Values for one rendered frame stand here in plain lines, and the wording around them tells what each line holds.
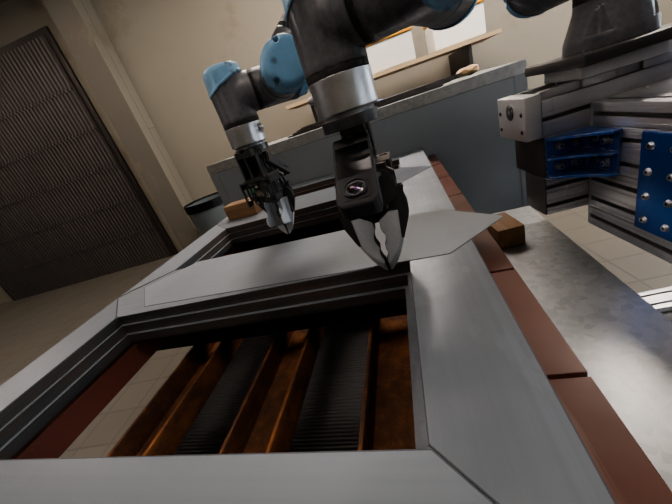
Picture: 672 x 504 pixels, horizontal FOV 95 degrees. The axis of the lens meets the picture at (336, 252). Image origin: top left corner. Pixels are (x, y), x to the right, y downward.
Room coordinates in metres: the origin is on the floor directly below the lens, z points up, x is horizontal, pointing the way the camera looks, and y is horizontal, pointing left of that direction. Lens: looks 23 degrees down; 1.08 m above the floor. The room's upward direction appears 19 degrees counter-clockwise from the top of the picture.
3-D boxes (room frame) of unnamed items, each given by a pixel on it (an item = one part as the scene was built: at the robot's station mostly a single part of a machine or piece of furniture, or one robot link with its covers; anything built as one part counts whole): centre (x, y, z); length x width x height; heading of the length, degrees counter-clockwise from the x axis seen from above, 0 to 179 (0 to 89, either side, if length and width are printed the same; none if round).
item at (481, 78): (1.58, -0.28, 1.03); 1.30 x 0.60 x 0.04; 73
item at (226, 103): (0.71, 0.09, 1.17); 0.09 x 0.08 x 0.11; 97
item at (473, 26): (3.15, -1.65, 1.41); 0.46 x 0.38 x 0.25; 79
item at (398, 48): (3.26, -1.07, 1.41); 0.45 x 0.38 x 0.25; 79
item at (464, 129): (1.32, -0.20, 0.50); 1.30 x 0.04 x 1.01; 73
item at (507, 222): (0.67, -0.41, 0.70); 0.10 x 0.06 x 0.05; 170
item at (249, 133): (0.71, 0.09, 1.10); 0.08 x 0.08 x 0.05
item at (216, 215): (3.64, 1.18, 0.34); 0.57 x 0.54 x 0.69; 169
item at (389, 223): (0.40, -0.09, 0.91); 0.06 x 0.03 x 0.09; 163
